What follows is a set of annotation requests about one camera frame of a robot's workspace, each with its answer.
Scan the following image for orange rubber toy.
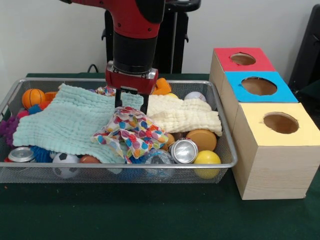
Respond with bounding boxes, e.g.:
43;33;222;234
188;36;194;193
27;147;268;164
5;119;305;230
152;77;173;96

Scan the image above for crushed clear plastic bottle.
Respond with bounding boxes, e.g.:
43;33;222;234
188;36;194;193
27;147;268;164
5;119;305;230
143;149;176;180

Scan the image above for black upright panel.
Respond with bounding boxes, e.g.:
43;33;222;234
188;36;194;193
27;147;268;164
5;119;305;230
287;4;320;87

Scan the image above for white toy baseball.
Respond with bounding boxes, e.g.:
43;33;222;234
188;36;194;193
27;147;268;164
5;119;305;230
184;91;208;103

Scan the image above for mint waffle cloth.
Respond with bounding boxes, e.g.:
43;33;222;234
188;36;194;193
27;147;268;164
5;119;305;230
11;83;145;165

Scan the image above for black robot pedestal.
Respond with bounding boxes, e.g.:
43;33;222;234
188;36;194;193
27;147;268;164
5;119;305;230
101;0;202;75

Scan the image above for cream waffle cloth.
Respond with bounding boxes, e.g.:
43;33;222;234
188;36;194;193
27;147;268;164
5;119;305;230
146;94;223;138

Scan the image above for dark green table cloth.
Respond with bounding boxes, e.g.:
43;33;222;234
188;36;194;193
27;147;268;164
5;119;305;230
0;72;320;240

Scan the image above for yellow ball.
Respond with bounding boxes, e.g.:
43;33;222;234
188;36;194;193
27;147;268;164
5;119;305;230
192;149;222;180

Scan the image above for polka dot paper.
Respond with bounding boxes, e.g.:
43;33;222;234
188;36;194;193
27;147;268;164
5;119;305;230
91;105;170;160

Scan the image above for silver wire mesh bin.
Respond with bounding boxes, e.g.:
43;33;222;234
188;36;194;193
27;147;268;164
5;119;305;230
0;77;239;185

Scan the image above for black cable loop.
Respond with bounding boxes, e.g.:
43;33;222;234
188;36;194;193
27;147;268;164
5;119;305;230
87;63;101;74

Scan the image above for small soccer ball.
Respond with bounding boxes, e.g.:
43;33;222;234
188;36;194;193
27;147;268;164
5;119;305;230
51;152;81;180

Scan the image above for orange toy basketball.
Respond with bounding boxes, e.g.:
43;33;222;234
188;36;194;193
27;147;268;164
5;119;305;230
21;88;47;110

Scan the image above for crushed silver can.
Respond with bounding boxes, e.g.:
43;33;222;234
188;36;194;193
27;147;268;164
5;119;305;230
169;138;200;165

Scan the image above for wooden box three round holes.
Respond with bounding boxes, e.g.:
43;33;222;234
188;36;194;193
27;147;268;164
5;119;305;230
208;46;315;201

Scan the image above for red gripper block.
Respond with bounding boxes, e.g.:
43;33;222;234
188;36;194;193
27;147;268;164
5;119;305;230
104;60;159;115

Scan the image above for red and silver can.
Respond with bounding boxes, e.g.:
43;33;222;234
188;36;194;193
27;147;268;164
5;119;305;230
4;146;37;163

